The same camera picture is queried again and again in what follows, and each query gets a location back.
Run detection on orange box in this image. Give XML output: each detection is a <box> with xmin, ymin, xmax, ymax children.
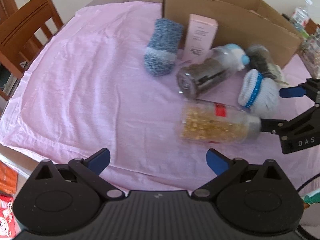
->
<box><xmin>0</xmin><ymin>162</ymin><xmax>18</xmax><ymax>194</ymax></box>

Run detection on clear jar dark contents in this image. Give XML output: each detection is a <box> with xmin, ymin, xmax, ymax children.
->
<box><xmin>176</xmin><ymin>46</ymin><xmax>238</xmax><ymax>99</ymax></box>

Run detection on pink table cloth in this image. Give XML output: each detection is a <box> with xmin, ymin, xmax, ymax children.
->
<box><xmin>0</xmin><ymin>0</ymin><xmax>320</xmax><ymax>193</ymax></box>

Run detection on brown cardboard box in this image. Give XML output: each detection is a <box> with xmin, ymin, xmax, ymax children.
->
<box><xmin>162</xmin><ymin>0</ymin><xmax>303</xmax><ymax>67</ymax></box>

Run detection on pink carton box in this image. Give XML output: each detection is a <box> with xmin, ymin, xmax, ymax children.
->
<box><xmin>182</xmin><ymin>14</ymin><xmax>219</xmax><ymax>64</ymax></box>

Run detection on large clear jar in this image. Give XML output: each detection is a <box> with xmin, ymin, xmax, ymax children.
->
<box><xmin>245</xmin><ymin>44</ymin><xmax>289</xmax><ymax>87</ymax></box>

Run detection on jar of golden capsules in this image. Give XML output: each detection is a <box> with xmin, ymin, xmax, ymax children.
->
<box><xmin>177</xmin><ymin>100</ymin><xmax>261</xmax><ymax>144</ymax></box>

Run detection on blue knitted sock roll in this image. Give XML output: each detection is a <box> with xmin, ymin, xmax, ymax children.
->
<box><xmin>144</xmin><ymin>18</ymin><xmax>184</xmax><ymax>76</ymax></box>

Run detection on wooden chair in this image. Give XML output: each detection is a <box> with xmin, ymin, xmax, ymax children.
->
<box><xmin>1</xmin><ymin>0</ymin><xmax>63</xmax><ymax>80</ymax></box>

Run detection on clear water bottle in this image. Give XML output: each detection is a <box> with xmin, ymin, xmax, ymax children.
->
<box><xmin>290</xmin><ymin>0</ymin><xmax>313</xmax><ymax>31</ymax></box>

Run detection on red snack package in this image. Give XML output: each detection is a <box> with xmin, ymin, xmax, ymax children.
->
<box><xmin>0</xmin><ymin>194</ymin><xmax>16</xmax><ymax>239</ymax></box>

